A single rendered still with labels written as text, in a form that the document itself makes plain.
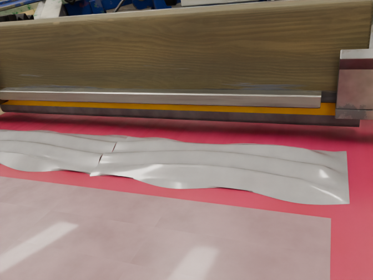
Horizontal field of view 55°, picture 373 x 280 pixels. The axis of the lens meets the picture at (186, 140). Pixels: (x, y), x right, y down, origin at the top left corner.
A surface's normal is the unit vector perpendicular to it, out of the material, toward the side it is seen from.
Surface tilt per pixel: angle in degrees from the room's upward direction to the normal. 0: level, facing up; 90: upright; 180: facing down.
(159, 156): 19
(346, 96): 75
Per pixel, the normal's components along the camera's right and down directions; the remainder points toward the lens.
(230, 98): -0.34, 0.42
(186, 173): -0.26, -0.40
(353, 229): -0.10, -0.91
